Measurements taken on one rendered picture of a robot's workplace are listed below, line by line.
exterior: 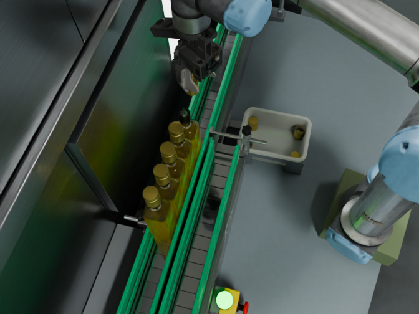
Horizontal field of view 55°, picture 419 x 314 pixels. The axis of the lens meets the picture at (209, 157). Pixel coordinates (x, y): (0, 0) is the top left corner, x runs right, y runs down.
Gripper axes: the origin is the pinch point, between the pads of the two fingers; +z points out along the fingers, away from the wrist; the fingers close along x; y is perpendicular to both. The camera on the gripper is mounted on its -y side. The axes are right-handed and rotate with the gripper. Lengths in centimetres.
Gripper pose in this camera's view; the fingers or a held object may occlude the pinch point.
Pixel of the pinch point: (191, 81)
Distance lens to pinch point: 99.9
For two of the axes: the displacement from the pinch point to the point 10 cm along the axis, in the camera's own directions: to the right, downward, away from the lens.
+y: 7.4, 5.9, -3.3
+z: 0.3, 4.7, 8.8
